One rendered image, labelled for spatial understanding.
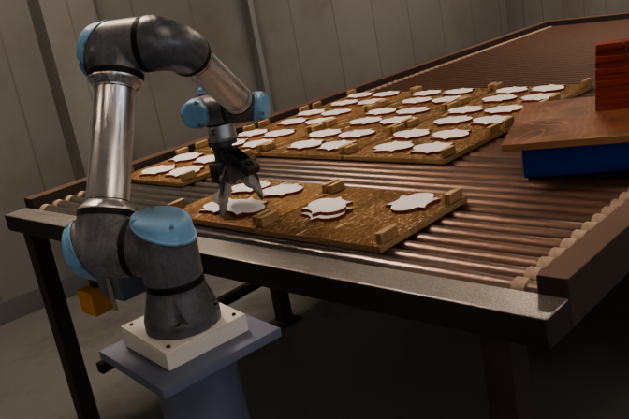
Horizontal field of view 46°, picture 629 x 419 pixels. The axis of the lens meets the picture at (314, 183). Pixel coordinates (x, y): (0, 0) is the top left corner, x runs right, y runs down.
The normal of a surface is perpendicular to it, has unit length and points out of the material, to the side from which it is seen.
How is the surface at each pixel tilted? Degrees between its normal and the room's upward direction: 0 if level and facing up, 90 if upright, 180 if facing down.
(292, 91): 90
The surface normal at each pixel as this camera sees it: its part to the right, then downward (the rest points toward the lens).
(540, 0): -0.75, 0.29
